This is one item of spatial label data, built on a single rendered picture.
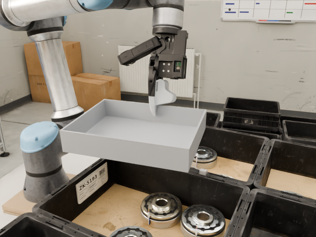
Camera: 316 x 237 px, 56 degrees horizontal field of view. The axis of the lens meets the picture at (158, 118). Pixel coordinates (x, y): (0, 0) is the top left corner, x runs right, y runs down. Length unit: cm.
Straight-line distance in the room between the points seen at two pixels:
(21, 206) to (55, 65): 46
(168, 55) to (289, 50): 311
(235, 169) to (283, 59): 286
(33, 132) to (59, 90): 17
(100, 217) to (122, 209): 6
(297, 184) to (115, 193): 53
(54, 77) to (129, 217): 53
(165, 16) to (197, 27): 306
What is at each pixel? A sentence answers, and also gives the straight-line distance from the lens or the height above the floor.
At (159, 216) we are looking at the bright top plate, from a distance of 74.
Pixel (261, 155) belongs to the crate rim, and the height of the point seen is 93.
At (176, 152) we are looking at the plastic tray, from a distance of 55.
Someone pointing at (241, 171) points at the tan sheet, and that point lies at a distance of 100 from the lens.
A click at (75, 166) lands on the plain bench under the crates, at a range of 129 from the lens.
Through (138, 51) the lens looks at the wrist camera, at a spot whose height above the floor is 122.
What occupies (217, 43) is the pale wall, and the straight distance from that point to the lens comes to 377.
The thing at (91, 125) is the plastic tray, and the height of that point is 105.
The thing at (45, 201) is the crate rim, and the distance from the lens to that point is 72.
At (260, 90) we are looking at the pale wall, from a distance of 385.
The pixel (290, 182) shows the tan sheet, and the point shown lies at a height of 83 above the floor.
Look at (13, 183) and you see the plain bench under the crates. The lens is 126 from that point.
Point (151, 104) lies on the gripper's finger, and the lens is 73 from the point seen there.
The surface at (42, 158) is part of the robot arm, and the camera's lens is 100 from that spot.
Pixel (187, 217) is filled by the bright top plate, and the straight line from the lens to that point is 75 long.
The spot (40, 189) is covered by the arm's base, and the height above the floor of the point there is 78.
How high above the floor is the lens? 134
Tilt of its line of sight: 22 degrees down
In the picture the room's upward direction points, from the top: straight up
